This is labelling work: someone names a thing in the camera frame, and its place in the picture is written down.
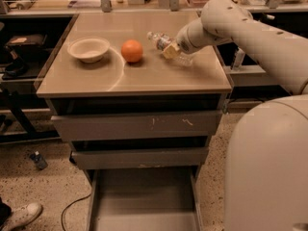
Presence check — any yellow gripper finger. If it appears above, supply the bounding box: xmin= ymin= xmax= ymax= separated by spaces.
xmin=163 ymin=41 xmax=181 ymax=59

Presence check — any clear plastic water bottle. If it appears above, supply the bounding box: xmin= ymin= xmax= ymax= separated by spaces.
xmin=146 ymin=32 xmax=193 ymax=66

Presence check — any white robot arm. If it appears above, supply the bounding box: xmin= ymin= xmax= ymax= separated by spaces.
xmin=172 ymin=0 xmax=308 ymax=231

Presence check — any grey drawer cabinet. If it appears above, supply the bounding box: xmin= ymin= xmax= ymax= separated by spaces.
xmin=36 ymin=11 xmax=233 ymax=231

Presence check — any middle grey drawer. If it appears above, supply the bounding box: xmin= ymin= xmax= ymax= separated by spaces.
xmin=72 ymin=147 xmax=208 ymax=169

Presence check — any top grey drawer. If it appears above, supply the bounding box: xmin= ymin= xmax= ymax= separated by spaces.
xmin=51 ymin=111 xmax=222 ymax=141

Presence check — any bottom open grey drawer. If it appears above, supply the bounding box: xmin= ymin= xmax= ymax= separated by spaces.
xmin=86 ymin=167 xmax=202 ymax=231

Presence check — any orange fruit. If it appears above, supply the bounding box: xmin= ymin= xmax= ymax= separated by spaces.
xmin=121 ymin=39 xmax=143 ymax=63

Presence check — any white bowl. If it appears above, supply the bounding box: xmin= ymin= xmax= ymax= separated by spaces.
xmin=67 ymin=37 xmax=110 ymax=64

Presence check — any white rod tool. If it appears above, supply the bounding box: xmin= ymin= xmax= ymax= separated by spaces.
xmin=266 ymin=14 xmax=275 ymax=20

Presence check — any small black floor device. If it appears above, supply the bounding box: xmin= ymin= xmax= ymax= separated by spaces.
xmin=30 ymin=151 xmax=48 ymax=170

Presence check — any white sneaker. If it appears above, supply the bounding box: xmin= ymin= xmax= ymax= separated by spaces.
xmin=1 ymin=203 xmax=42 ymax=231

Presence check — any black floor cable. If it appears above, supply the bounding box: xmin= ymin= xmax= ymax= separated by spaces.
xmin=60 ymin=192 xmax=92 ymax=231

